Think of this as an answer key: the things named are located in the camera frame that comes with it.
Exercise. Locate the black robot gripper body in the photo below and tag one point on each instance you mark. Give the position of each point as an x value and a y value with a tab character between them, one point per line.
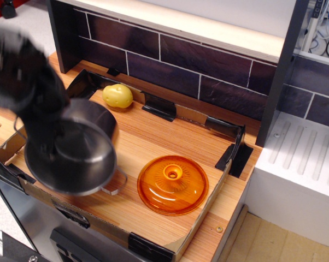
31	89

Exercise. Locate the stainless steel pot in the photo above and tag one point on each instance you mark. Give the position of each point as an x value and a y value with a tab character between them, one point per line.
73	153

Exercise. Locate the orange transparent pot lid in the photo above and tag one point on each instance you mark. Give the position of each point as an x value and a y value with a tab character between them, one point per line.
172	185

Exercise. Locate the cardboard fence with black tape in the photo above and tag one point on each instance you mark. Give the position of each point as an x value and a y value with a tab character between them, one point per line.
158	123

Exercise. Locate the black object on floor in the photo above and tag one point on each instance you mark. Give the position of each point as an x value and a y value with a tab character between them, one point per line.
7	9

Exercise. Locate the yellow plastic potato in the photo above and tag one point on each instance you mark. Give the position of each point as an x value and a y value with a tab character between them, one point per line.
117	96

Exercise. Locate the black oven control panel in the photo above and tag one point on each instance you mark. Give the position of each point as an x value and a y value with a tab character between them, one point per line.
67	250

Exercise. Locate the white dish drainer sink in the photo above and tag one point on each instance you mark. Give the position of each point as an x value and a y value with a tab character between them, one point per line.
289	186

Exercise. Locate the dark grey shelf frame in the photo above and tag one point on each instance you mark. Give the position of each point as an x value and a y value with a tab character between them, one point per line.
69	55

